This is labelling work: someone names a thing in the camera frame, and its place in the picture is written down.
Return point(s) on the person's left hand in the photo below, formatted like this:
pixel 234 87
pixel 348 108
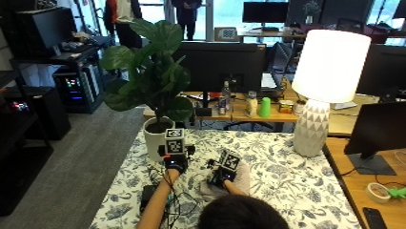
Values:
pixel 175 162

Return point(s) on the right glove white marker cube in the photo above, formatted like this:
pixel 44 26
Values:
pixel 229 159

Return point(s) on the white table lamp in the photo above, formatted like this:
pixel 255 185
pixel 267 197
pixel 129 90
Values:
pixel 330 66

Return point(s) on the blue floral tablecloth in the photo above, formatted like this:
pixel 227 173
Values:
pixel 278 191

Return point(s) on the left glove white marker cube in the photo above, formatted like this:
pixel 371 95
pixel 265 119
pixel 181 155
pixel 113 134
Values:
pixel 174 142

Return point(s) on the roll of beige tape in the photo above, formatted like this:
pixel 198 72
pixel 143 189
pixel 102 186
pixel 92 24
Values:
pixel 374 194

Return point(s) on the computer tower with coloured lights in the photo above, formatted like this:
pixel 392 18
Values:
pixel 77 90

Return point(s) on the background black monitor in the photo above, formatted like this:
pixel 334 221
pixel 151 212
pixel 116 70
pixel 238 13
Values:
pixel 265 12

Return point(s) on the black phone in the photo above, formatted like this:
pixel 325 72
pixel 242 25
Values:
pixel 374 218

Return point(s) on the wooden side desk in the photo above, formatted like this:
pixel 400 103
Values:
pixel 359 187

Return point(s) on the black shelf rack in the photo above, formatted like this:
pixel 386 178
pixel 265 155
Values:
pixel 80 55

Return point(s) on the wide black monitor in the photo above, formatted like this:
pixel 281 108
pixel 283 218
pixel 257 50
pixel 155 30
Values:
pixel 219 65

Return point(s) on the black screen on rack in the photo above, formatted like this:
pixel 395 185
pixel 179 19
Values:
pixel 44 31

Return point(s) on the green plastic cup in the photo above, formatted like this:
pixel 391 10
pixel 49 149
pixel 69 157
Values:
pixel 265 108

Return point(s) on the checkerboard calibration board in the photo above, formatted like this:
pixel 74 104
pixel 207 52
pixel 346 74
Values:
pixel 227 34

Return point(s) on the large-leaf green plant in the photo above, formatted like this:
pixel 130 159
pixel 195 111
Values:
pixel 157 76

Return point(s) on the long wooden desk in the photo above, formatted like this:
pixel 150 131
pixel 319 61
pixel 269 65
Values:
pixel 241 116

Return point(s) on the white cloth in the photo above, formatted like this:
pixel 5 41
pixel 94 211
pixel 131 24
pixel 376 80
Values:
pixel 243 178

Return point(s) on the small black adapter box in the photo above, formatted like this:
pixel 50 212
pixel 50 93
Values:
pixel 203 112

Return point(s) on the the person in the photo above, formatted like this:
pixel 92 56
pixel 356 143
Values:
pixel 242 213

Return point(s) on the slim drink can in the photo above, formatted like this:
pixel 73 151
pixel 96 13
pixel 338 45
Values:
pixel 221 105

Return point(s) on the white plant pot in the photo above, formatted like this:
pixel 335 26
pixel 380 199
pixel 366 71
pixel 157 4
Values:
pixel 150 143

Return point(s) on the glove white marker cube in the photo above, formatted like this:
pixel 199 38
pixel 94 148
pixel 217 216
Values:
pixel 229 159
pixel 174 142

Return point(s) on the person's right hand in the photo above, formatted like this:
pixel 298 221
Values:
pixel 221 175

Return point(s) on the black monitor with square stand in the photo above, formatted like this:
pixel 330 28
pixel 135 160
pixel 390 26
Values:
pixel 380 127

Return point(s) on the green toy figure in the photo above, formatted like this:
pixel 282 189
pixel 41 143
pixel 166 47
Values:
pixel 396 192

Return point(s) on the clear plastic bottle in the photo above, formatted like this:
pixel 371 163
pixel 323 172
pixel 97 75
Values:
pixel 226 92

